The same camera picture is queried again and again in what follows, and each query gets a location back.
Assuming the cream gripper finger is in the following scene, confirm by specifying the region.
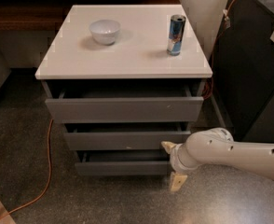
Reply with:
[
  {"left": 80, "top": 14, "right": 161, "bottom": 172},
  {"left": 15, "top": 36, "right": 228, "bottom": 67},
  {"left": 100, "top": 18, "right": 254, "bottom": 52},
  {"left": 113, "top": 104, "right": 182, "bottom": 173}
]
[
  {"left": 161, "top": 141, "right": 176, "bottom": 154},
  {"left": 170, "top": 172, "right": 187, "bottom": 192}
]

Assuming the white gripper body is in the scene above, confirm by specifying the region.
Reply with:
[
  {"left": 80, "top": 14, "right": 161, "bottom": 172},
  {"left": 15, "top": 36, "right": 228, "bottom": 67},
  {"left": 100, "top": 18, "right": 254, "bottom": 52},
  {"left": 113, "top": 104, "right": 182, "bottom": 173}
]
[{"left": 170, "top": 144, "right": 201, "bottom": 174}]

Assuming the grey bottom drawer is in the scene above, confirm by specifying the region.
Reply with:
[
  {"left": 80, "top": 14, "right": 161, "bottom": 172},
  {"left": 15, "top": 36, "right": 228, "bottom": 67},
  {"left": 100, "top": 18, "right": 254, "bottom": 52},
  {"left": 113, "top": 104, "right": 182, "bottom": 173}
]
[{"left": 75, "top": 149, "right": 172, "bottom": 176}]

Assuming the grey drawer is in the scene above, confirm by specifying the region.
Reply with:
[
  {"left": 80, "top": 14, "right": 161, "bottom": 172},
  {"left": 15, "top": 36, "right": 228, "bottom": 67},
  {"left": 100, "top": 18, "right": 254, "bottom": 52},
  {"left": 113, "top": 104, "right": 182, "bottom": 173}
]
[
  {"left": 64, "top": 122, "right": 190, "bottom": 150},
  {"left": 75, "top": 149, "right": 172, "bottom": 176},
  {"left": 46, "top": 95, "right": 203, "bottom": 123}
]

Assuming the blue silver redbull can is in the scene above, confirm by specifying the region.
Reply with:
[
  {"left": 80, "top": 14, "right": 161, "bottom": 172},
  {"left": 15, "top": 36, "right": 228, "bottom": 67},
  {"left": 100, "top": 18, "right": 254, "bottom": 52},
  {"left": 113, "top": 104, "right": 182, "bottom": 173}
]
[{"left": 167, "top": 15, "right": 186, "bottom": 56}]

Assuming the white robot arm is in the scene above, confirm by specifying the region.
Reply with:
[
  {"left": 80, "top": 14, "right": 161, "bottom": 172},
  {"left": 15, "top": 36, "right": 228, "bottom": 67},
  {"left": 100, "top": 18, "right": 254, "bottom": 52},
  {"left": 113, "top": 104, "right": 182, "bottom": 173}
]
[{"left": 161, "top": 128, "right": 274, "bottom": 192}]

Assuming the grey middle drawer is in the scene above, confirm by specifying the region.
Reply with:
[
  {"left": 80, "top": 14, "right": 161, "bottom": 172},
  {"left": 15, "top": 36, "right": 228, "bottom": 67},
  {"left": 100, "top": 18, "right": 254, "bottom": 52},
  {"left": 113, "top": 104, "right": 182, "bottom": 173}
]
[{"left": 64, "top": 122, "right": 190, "bottom": 150}]

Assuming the grey top drawer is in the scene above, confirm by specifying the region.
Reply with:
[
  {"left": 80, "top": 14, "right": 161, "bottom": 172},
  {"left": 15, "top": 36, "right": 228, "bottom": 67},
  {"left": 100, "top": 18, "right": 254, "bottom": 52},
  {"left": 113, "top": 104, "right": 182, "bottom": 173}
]
[{"left": 46, "top": 95, "right": 203, "bottom": 123}]

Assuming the grey cabinet with white top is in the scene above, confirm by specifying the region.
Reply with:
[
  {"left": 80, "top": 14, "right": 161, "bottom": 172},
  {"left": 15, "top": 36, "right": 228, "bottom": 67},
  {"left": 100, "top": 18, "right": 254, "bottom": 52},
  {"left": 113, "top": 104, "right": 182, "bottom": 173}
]
[{"left": 34, "top": 4, "right": 213, "bottom": 161}]

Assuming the dark grey cabinet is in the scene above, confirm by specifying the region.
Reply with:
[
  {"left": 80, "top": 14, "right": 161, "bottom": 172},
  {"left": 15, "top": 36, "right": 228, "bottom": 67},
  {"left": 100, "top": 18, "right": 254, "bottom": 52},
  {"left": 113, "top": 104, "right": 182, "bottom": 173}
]
[{"left": 212, "top": 0, "right": 274, "bottom": 143}]

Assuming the white bowl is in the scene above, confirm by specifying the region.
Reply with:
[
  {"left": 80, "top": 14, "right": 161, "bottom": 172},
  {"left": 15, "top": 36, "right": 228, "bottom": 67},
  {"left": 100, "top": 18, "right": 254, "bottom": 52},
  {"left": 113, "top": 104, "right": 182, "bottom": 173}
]
[{"left": 89, "top": 20, "right": 121, "bottom": 45}]

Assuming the brown wooden counter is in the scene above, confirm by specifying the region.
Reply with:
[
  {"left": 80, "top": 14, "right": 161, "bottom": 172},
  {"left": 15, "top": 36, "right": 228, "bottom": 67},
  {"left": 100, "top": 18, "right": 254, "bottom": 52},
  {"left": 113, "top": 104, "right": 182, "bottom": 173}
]
[{"left": 0, "top": 0, "right": 179, "bottom": 31}]

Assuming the orange extension cable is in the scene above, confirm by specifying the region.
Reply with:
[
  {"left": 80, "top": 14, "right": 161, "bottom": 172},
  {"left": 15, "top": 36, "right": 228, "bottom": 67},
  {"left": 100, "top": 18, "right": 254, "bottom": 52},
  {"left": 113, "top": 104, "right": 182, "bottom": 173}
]
[{"left": 0, "top": 0, "right": 274, "bottom": 224}]

